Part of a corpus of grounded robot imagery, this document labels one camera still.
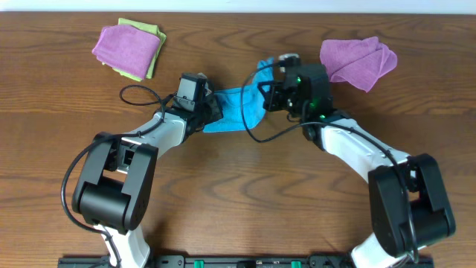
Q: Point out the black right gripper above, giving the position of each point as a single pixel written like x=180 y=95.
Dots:
x=276 y=98

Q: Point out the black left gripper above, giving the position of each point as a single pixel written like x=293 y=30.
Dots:
x=213 y=108

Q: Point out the blue microfiber cloth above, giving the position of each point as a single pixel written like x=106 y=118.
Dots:
x=246 y=101

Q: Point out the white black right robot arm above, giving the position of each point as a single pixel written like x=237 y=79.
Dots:
x=409 y=204

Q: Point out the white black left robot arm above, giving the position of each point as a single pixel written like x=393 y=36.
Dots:
x=113 y=190

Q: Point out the green folded cloth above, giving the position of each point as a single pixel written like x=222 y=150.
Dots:
x=153 y=29

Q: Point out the crumpled purple cloth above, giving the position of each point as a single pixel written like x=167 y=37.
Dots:
x=359 y=62

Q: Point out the folded purple cloth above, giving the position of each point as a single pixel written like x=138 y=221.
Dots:
x=127 y=48

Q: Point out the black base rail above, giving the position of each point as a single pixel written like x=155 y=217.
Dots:
x=180 y=261

